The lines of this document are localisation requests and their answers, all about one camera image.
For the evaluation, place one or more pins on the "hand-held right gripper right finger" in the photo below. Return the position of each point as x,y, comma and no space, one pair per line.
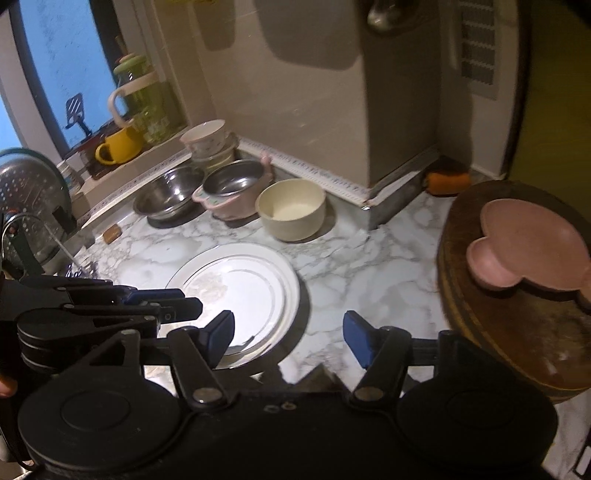
358,339

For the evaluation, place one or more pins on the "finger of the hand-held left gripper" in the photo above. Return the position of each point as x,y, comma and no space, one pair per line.
184,308
154,294

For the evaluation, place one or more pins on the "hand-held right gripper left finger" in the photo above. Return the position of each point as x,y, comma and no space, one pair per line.
221,336

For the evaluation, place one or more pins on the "white plate with gold rim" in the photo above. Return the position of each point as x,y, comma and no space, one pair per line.
249,295

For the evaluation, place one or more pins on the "pink steel-lined bowl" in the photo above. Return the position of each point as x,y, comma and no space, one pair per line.
231,208

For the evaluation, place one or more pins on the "cream bowl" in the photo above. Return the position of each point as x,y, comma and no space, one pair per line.
291,217

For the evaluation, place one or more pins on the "person's left hand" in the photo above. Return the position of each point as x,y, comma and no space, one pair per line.
6,386

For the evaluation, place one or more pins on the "small brown block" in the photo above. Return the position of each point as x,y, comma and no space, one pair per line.
112,234

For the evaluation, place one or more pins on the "stainless steel bowl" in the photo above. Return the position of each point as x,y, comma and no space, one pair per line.
161,198

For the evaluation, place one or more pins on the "dark jar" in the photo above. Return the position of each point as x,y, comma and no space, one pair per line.
92,166

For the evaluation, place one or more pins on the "white pill bottle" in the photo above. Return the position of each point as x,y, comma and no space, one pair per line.
69,175

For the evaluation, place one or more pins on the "small white patterned bowl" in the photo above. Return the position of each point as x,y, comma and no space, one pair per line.
203,136
222,163
227,148

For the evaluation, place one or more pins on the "metal colander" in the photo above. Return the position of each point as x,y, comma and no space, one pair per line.
27,184

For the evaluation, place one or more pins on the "round wooden cutting board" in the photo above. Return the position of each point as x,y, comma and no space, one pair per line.
508,323

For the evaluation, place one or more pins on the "yellow mug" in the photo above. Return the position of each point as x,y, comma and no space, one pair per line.
122,145

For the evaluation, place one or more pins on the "orange sponge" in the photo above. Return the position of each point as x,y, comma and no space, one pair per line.
448,183

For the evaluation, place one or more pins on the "green glass pitcher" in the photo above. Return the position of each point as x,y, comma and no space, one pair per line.
147,101

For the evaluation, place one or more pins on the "pink mouse-shaped plate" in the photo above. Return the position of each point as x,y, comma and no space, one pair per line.
531,244

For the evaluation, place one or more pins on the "dark slotted stand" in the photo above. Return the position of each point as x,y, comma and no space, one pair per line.
75,108

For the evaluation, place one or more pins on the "metal ladle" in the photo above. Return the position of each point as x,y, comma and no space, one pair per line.
381,16

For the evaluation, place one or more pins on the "wall vent grille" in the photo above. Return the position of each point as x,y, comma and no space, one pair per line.
478,46

